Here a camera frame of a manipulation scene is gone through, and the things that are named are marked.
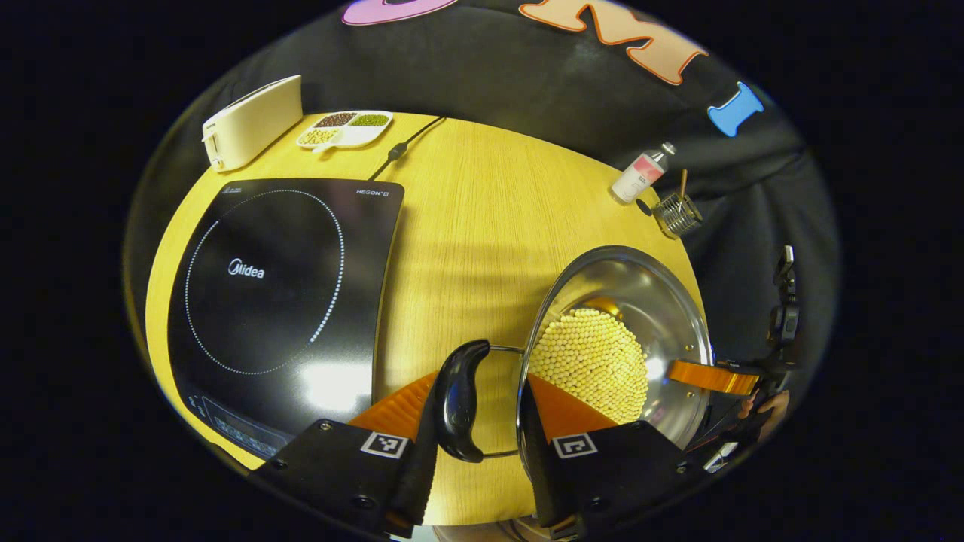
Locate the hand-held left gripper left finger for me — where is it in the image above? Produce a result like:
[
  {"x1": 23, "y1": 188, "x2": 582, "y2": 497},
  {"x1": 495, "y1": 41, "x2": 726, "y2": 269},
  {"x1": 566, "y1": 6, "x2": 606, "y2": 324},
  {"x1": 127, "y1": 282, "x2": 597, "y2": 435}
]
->
[{"x1": 249, "y1": 369, "x2": 445, "y2": 539}]

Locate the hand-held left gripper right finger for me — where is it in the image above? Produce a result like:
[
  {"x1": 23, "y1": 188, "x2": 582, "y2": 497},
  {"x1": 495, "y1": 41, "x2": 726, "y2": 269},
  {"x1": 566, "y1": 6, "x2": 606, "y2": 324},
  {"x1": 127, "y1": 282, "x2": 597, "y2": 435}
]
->
[{"x1": 520, "y1": 374, "x2": 712, "y2": 539}]

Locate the steel pot with black handles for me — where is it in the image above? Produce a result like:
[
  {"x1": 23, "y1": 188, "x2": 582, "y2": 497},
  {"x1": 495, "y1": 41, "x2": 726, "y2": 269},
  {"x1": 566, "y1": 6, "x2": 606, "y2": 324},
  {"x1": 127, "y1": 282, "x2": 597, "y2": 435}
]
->
[{"x1": 433, "y1": 245, "x2": 715, "y2": 542}]

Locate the black induction cooktop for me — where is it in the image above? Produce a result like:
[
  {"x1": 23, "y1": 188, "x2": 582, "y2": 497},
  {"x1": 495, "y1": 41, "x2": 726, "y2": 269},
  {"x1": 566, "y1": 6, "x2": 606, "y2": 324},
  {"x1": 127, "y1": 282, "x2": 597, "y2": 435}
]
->
[{"x1": 167, "y1": 178, "x2": 405, "y2": 461}]

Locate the pile of yellow soybeans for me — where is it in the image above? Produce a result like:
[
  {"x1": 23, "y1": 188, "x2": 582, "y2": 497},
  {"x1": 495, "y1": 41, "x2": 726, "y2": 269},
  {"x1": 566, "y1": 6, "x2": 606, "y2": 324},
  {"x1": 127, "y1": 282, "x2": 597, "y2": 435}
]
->
[{"x1": 529, "y1": 307, "x2": 650, "y2": 426}]

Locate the ribbed glass cup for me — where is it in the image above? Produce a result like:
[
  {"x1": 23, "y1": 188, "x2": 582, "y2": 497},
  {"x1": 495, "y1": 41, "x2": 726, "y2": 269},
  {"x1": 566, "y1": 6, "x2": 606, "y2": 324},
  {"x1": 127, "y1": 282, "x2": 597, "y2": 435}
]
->
[{"x1": 651, "y1": 192, "x2": 704, "y2": 239}]

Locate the small clear plastic bottle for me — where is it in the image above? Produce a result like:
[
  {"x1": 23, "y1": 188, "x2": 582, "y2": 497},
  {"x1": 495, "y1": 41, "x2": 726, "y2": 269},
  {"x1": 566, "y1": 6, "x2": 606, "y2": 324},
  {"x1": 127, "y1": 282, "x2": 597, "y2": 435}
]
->
[{"x1": 609, "y1": 142, "x2": 677, "y2": 205}]

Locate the white divided dish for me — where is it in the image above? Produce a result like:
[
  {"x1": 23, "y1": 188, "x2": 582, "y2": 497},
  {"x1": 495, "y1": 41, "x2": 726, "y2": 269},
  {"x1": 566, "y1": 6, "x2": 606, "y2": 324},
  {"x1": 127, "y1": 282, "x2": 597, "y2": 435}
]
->
[{"x1": 295, "y1": 110, "x2": 394, "y2": 154}]

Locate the black backdrop cloth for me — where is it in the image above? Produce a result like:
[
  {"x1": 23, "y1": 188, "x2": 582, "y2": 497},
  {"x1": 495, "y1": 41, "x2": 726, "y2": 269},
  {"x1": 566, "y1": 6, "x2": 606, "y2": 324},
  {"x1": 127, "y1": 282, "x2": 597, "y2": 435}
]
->
[{"x1": 124, "y1": 0, "x2": 840, "y2": 452}]

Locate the white toaster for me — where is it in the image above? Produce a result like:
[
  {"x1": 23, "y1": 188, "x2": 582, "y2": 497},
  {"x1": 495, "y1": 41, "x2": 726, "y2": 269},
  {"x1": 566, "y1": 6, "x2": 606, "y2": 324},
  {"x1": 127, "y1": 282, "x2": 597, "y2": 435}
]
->
[{"x1": 201, "y1": 75, "x2": 304, "y2": 172}]

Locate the black power cable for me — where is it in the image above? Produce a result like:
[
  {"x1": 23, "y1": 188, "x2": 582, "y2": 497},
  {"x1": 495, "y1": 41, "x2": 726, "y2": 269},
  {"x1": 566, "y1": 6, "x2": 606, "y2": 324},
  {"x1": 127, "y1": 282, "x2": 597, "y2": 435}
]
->
[{"x1": 368, "y1": 116, "x2": 447, "y2": 181}]

